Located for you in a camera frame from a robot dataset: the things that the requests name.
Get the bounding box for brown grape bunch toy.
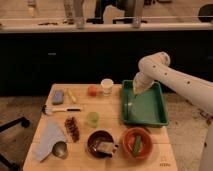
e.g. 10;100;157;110
65;117;80;142

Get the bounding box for silver metal fork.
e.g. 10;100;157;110
127;93;137;114

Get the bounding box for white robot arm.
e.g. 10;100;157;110
133;52;213;171

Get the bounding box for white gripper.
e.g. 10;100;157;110
133;72;154;94

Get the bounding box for white cup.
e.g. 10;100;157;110
101;78;114;95

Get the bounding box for dark cabinet counter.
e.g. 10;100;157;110
0;26;213;96

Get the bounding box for green plastic tray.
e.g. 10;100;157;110
121;80;169;127

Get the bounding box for green vegetable toy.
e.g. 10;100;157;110
132;135;141;156

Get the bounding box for blue-grey cloth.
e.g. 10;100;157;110
32;119;67;162

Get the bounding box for sponge in brown bowl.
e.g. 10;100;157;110
97;141;118;156

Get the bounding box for yellow stick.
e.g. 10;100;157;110
67;89;77;103

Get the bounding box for orange tomato toy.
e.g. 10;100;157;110
87;85;97;97

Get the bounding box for green plastic cup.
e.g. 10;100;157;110
86;112;99;128

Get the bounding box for metal measuring cup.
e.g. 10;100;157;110
52;141;68;159

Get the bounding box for blue sponge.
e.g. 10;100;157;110
52;90;64;105

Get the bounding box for black office chair base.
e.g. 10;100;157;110
0;117;30;171

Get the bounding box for white dish brush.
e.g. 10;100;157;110
42;105;81;115

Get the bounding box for dark brown bowl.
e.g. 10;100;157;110
86;130;116;158

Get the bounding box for orange bowl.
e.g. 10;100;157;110
121;127;153;160

